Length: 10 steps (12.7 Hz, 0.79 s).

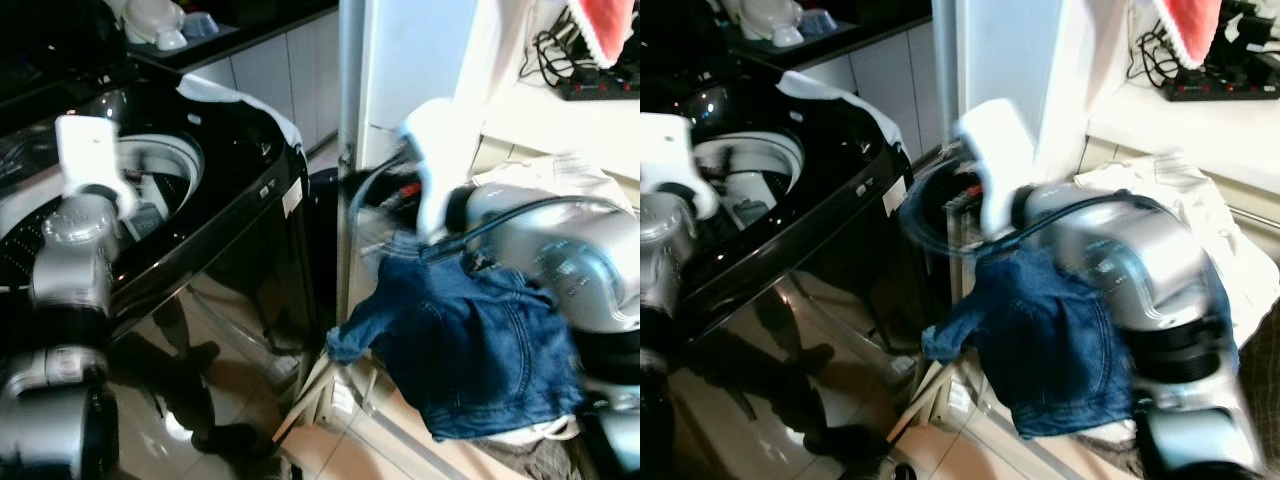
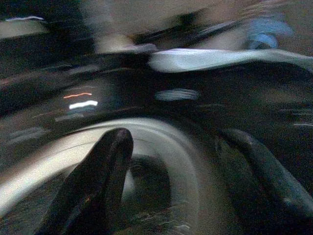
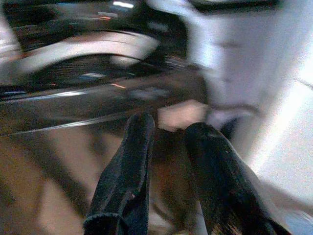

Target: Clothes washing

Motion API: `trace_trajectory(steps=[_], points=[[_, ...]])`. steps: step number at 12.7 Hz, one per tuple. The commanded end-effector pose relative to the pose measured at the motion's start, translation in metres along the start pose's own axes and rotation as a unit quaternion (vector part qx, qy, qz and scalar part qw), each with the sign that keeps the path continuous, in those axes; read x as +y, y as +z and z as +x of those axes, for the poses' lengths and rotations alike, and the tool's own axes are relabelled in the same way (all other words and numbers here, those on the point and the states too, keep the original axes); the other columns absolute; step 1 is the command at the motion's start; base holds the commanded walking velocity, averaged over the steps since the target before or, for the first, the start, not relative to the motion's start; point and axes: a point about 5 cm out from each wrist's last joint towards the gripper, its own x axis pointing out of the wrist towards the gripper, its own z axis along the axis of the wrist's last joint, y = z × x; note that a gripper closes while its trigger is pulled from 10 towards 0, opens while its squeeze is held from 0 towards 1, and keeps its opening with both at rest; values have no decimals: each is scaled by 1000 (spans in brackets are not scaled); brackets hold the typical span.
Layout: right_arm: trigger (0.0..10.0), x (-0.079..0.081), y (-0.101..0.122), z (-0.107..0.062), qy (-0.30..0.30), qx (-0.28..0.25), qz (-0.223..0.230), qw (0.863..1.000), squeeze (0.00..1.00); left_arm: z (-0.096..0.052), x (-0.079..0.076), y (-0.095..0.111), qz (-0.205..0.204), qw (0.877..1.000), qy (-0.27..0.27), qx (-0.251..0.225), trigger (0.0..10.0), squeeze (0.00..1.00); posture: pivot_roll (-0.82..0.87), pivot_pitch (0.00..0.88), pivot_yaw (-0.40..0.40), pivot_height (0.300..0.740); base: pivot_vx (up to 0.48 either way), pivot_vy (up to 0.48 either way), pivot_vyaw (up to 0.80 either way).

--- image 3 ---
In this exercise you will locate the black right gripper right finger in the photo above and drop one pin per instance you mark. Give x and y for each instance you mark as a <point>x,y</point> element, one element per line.
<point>220,176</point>

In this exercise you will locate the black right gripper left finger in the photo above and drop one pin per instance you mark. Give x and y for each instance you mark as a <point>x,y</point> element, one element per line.
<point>127,176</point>

